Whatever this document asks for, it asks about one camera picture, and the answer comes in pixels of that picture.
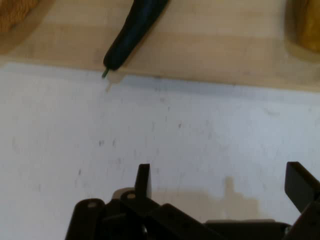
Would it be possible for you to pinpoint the light wooden cutting board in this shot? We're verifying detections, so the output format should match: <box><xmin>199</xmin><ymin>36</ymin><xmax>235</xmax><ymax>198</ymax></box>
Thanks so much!
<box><xmin>0</xmin><ymin>0</ymin><xmax>320</xmax><ymax>89</ymax></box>

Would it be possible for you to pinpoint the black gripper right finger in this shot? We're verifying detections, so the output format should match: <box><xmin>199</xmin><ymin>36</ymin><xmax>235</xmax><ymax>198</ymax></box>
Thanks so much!
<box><xmin>284</xmin><ymin>161</ymin><xmax>320</xmax><ymax>240</ymax></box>

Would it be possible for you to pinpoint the woven wicker basket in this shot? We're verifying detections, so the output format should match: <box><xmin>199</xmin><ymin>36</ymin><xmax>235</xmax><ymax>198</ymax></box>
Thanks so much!
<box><xmin>0</xmin><ymin>0</ymin><xmax>44</xmax><ymax>34</ymax></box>

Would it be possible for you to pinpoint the yellowish round container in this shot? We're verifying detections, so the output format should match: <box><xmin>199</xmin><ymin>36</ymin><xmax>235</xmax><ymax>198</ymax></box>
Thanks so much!
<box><xmin>284</xmin><ymin>0</ymin><xmax>320</xmax><ymax>55</ymax></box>

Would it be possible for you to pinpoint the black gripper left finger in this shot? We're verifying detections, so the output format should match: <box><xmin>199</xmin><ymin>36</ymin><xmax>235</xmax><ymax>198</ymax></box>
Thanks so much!
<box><xmin>65</xmin><ymin>163</ymin><xmax>219</xmax><ymax>240</ymax></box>

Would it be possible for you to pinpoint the dark green cucumber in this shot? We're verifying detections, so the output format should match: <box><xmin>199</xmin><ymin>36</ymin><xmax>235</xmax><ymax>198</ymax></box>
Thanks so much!
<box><xmin>101</xmin><ymin>0</ymin><xmax>171</xmax><ymax>79</ymax></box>

